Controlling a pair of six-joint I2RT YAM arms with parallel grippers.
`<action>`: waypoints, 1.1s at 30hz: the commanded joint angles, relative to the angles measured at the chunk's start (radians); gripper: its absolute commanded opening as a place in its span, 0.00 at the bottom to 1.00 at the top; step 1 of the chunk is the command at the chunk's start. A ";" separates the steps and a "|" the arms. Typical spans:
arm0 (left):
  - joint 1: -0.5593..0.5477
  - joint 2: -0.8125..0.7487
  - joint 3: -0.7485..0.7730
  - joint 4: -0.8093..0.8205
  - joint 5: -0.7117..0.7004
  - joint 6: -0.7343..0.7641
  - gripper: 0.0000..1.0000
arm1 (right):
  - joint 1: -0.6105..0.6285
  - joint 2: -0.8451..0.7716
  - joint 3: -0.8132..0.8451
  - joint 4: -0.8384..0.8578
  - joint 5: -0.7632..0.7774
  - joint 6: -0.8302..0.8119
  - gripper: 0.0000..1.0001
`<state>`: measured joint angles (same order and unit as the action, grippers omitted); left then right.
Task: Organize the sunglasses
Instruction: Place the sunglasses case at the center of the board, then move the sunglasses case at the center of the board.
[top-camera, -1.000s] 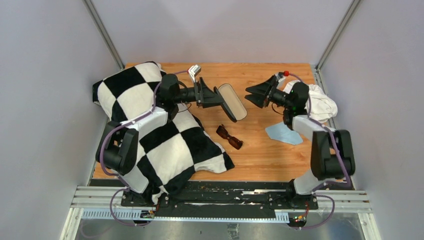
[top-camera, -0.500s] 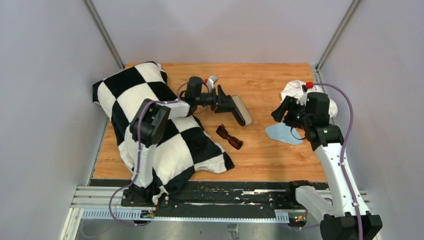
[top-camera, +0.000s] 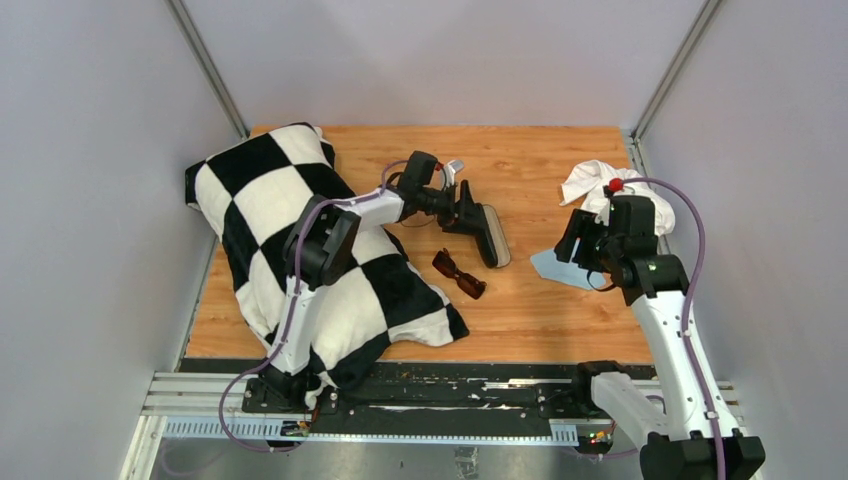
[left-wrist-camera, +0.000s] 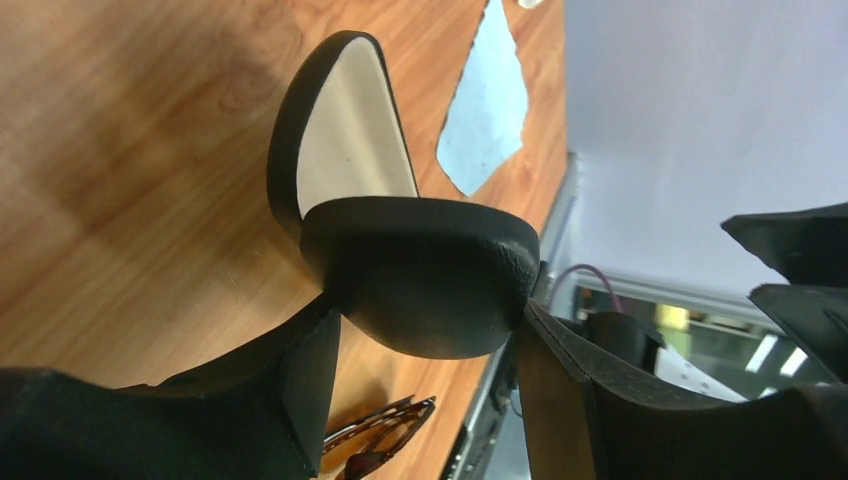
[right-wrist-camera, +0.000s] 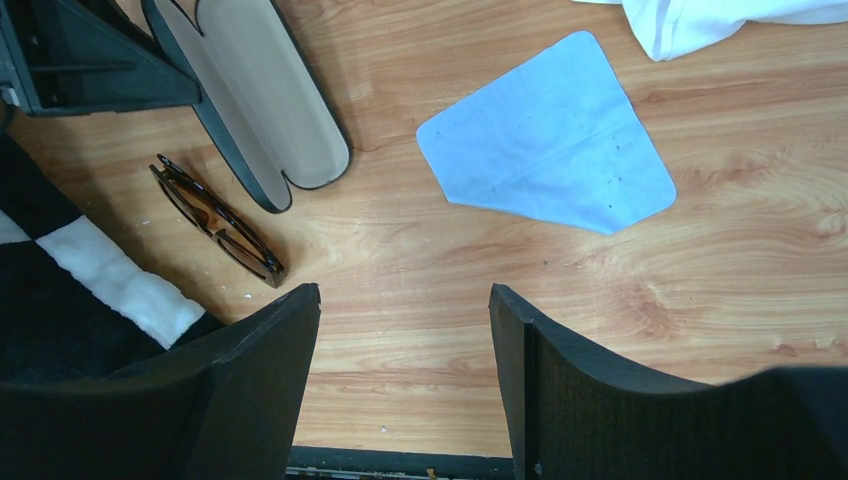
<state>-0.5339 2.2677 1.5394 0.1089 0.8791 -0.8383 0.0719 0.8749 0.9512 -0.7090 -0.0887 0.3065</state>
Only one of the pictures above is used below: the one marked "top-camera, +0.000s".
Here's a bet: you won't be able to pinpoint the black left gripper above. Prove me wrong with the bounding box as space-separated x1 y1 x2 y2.
416 181 486 236

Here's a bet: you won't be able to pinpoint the black glasses case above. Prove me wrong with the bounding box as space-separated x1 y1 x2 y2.
477 204 511 269

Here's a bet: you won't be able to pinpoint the tortoiseshell brown sunglasses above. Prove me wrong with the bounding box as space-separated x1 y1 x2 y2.
432 248 487 300

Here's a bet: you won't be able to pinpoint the light blue cleaning cloth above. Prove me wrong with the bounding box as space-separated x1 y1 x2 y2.
530 249 606 291

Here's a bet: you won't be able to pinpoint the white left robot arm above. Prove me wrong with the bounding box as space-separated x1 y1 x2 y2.
258 151 510 413

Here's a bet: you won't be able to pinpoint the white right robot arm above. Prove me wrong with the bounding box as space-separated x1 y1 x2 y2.
554 195 766 479

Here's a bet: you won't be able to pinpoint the crumpled white cloth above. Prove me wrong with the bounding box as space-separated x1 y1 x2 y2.
560 160 676 236

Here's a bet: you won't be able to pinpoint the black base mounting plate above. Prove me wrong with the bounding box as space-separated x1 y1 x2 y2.
240 362 612 439

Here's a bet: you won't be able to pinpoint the black white checkered pillow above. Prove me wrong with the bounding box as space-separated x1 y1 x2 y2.
184 122 469 409

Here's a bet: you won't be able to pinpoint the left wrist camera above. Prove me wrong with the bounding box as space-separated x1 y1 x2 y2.
441 159 465 189

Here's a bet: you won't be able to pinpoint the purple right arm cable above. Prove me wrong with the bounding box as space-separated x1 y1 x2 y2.
608 176 728 480

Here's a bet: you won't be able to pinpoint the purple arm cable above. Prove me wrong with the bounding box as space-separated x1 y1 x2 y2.
608 176 728 480
218 160 412 454

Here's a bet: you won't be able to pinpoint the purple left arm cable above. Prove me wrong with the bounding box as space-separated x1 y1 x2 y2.
218 160 412 454

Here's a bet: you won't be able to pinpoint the aluminium frame rail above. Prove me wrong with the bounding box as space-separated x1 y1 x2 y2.
122 359 765 479

